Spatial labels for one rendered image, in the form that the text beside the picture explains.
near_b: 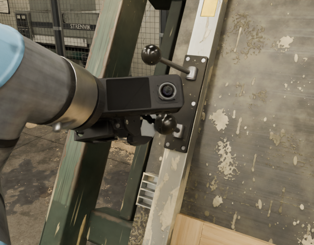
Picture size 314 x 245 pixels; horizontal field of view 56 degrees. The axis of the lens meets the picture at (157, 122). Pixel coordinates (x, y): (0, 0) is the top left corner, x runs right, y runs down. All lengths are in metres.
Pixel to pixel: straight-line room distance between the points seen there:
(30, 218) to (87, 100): 2.41
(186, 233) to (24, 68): 0.46
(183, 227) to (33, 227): 2.07
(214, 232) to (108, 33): 0.50
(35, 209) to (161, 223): 2.23
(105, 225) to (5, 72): 0.57
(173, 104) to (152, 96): 0.03
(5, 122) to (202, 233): 0.45
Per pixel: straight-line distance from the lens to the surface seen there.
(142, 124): 0.45
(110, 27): 0.75
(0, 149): 0.28
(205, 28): 0.65
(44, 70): 0.28
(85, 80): 0.32
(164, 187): 0.61
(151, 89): 0.36
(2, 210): 0.23
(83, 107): 0.32
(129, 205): 0.75
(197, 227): 0.61
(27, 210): 2.80
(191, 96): 0.60
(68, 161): 0.72
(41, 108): 0.28
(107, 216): 0.77
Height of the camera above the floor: 1.64
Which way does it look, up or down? 23 degrees down
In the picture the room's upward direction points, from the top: straight up
